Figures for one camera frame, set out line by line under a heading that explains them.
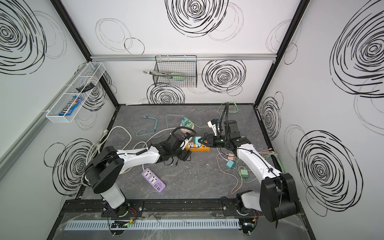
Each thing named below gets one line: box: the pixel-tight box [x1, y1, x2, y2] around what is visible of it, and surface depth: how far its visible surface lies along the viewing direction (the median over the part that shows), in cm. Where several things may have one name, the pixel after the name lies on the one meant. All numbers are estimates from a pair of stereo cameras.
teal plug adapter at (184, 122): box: [181, 118, 188, 126], surface depth 104 cm
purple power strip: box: [141, 168, 166, 193], surface depth 82 cm
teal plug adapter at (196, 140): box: [194, 136, 202, 145], surface depth 80 cm
